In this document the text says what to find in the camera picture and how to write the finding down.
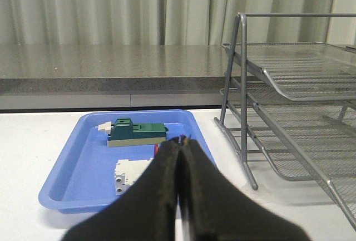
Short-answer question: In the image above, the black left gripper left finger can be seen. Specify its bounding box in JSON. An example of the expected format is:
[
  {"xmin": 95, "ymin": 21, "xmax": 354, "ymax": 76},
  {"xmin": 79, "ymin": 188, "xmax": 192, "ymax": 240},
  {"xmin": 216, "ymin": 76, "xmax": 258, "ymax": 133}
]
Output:
[{"xmin": 62, "ymin": 137, "xmax": 180, "ymax": 240}]

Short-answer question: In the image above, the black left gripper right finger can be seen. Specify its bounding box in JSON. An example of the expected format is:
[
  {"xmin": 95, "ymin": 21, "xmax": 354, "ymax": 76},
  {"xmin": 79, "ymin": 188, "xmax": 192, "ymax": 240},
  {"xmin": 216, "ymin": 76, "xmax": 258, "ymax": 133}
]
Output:
[{"xmin": 179, "ymin": 137, "xmax": 310, "ymax": 240}]

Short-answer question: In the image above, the red emergency stop button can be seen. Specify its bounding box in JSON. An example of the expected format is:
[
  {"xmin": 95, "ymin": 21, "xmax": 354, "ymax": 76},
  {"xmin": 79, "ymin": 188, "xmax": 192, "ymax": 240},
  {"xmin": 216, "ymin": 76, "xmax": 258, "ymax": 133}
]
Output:
[{"xmin": 154, "ymin": 144, "xmax": 160, "ymax": 157}]

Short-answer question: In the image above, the silver mesh tray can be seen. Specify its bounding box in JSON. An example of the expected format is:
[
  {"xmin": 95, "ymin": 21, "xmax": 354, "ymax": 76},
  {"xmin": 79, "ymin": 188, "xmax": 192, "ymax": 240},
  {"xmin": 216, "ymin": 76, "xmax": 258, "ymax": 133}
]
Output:
[
  {"xmin": 221, "ymin": 41, "xmax": 356, "ymax": 102},
  {"xmin": 249, "ymin": 127, "xmax": 339, "ymax": 181},
  {"xmin": 215, "ymin": 85, "xmax": 355, "ymax": 225}
]

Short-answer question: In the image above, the white electrical component block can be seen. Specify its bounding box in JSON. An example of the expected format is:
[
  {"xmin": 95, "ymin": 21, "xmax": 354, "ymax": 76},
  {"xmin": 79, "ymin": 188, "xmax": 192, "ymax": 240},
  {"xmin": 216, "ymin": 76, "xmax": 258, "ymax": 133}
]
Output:
[{"xmin": 114, "ymin": 158, "xmax": 153, "ymax": 195}]

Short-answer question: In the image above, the blue plastic tray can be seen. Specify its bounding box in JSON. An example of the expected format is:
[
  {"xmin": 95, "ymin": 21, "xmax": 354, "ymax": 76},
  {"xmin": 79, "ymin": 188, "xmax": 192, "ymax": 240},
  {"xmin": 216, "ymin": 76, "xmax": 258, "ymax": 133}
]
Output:
[{"xmin": 38, "ymin": 110, "xmax": 213, "ymax": 214}]

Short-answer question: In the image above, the green terminal block component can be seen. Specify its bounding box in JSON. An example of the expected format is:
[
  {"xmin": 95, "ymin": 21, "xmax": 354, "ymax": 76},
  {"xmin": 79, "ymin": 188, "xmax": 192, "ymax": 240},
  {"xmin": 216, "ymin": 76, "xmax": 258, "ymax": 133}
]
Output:
[{"xmin": 98, "ymin": 117, "xmax": 169, "ymax": 147}]

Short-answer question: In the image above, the grey stone counter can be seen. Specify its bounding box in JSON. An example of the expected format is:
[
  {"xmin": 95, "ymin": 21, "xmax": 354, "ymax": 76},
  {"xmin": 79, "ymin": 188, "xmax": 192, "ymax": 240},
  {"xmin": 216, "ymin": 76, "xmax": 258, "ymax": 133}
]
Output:
[{"xmin": 0, "ymin": 43, "xmax": 259, "ymax": 111}]

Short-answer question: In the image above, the silver metal rack frame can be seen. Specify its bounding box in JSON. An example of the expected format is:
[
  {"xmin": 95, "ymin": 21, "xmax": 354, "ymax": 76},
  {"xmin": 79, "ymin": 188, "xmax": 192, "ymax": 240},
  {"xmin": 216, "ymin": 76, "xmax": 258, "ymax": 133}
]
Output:
[{"xmin": 215, "ymin": 12, "xmax": 355, "ymax": 190}]

